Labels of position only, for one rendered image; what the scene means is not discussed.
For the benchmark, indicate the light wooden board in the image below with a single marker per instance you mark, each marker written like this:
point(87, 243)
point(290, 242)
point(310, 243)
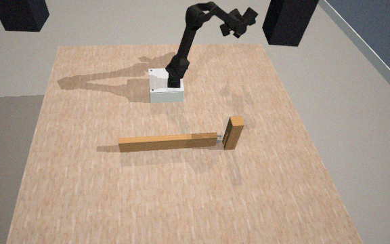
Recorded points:
point(145, 143)

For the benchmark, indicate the wooden post with slot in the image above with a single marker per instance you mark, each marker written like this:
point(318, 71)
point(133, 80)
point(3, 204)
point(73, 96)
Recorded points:
point(233, 130)

